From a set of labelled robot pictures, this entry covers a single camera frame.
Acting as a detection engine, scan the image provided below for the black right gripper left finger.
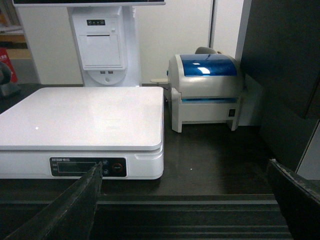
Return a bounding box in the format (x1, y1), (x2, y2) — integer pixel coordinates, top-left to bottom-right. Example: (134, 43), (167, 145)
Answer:
(6, 162), (103, 240)

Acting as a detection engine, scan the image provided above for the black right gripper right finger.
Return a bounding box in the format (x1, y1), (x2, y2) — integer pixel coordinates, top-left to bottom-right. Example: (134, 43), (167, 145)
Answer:
(266, 159), (320, 240)

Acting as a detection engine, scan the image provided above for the white checkout scale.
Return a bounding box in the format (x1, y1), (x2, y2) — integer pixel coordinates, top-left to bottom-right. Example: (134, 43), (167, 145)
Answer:
(0, 87), (164, 180)

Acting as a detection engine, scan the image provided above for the white blue label printer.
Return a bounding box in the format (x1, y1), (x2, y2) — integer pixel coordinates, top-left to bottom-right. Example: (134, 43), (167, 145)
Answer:
(167, 53), (244, 133)

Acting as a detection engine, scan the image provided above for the black barcode scanner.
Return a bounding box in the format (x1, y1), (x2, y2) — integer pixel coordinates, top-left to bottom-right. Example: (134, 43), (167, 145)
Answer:
(0, 61), (21, 98)

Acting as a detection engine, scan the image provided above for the grey office chair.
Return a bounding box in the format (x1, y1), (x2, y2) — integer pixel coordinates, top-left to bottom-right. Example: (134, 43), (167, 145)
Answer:
(195, 46), (218, 54)

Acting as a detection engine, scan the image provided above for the white POS terminal stand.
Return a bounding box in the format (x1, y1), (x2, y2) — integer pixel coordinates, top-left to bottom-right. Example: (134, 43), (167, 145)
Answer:
(13, 0), (166, 87)

